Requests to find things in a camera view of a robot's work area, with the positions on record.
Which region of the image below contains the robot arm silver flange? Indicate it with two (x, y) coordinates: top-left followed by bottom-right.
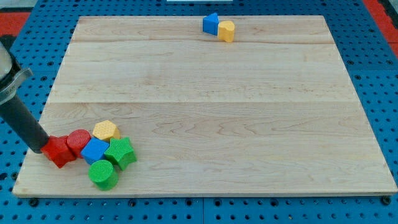
(1, 43), (33, 105)

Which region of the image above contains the green star block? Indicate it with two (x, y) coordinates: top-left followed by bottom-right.
(104, 137), (137, 170)

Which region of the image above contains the red star block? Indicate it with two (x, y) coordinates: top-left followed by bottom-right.
(40, 136), (76, 169)

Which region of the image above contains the wooden board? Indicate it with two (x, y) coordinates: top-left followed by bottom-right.
(13, 16), (397, 198)

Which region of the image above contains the yellow heart block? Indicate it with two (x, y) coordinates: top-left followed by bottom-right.
(217, 21), (235, 43)

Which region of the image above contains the blue triangle block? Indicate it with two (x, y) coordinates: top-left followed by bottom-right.
(202, 12), (219, 36)

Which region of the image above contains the yellow hexagon block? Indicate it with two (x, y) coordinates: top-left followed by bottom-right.
(93, 120), (121, 142)

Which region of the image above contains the blue cube block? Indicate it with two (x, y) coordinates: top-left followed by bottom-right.
(81, 138), (109, 165)

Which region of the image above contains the green cylinder block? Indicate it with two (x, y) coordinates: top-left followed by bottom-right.
(88, 160), (119, 191)

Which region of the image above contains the red cylinder block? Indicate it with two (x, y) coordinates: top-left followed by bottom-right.
(67, 129), (91, 158)

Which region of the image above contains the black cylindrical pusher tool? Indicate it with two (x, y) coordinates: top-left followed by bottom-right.
(1, 95), (49, 154)

